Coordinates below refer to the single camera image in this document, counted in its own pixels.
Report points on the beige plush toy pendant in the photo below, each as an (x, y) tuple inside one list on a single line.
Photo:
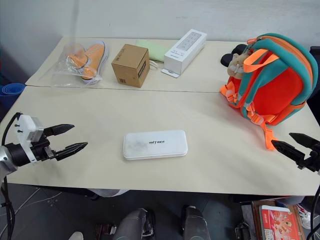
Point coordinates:
[(237, 63)]

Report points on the brown wooden crate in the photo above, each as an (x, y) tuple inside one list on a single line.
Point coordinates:
[(255, 215)]

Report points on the blue rolled mat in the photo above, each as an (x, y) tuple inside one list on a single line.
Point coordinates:
[(11, 92)]

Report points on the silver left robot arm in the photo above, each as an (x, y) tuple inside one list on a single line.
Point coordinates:
[(13, 153)]

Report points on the brown cardboard box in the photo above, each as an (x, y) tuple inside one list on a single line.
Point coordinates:
[(128, 66)]

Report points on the white power strip box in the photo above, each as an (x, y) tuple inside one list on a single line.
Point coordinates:
[(183, 51)]

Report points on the light green pad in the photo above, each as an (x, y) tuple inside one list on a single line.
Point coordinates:
[(156, 50)]

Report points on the white and red sneaker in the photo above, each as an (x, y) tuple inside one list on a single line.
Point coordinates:
[(305, 216)]

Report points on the black padded object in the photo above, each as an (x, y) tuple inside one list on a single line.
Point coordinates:
[(228, 59)]

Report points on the orange slip-on shoe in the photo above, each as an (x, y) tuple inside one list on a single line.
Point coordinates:
[(75, 60), (96, 57)]

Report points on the white case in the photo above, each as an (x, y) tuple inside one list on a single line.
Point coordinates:
[(155, 145)]

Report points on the orange shoes in plastic bag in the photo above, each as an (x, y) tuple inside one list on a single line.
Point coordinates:
[(62, 72)]

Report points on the red printed box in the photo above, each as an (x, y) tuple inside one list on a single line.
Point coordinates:
[(280, 223)]

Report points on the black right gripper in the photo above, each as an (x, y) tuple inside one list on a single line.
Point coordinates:
[(312, 160)]

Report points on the dark grey rounded shape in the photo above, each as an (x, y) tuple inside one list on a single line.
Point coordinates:
[(196, 223), (132, 225)]

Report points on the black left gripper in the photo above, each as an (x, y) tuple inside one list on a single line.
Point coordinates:
[(43, 149)]

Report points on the orange and teal backpack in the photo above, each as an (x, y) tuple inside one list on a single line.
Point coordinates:
[(275, 87)]

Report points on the white shoe tip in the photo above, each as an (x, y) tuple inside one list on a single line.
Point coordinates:
[(76, 235)]

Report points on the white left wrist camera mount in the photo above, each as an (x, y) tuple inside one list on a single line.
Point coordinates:
[(24, 125)]

